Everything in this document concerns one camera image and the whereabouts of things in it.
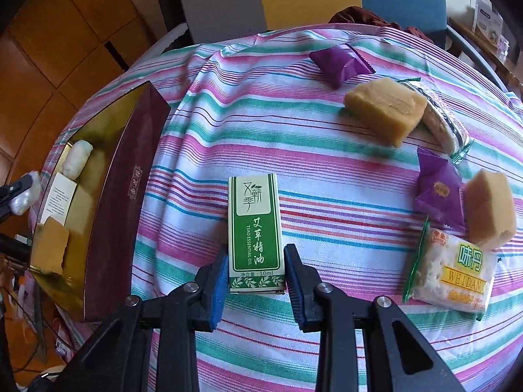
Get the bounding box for dark striped cracker packet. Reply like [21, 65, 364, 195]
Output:
[400, 78, 473, 165]

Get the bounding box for tan sponge cake block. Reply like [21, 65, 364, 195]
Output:
[344, 78, 427, 148]

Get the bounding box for striped bed sheet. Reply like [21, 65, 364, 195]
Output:
[42, 24, 522, 391]

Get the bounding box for purple snack packet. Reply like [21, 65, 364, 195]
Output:
[414, 147, 465, 232]
[309, 43, 375, 90]

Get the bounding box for gold tin box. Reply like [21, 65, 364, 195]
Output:
[30, 81, 170, 322]

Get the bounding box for white towel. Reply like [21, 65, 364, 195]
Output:
[61, 140, 93, 181]

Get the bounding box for dark red cloth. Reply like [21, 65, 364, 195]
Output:
[328, 5, 434, 43]

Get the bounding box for white product box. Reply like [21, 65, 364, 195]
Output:
[472, 0, 503, 48]

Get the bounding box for cream ointment box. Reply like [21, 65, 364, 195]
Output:
[39, 172, 77, 226]

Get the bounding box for wooden side desk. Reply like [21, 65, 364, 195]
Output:
[446, 18, 522, 98]

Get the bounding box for Weidan cracker packet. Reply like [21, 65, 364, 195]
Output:
[402, 220, 498, 320]

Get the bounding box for small green essential oil box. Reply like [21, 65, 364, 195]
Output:
[228, 173, 286, 294]

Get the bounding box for grey yellow blue chair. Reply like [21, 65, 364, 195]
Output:
[130, 0, 508, 90]

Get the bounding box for small white ball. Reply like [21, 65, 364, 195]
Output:
[10, 171, 42, 216]

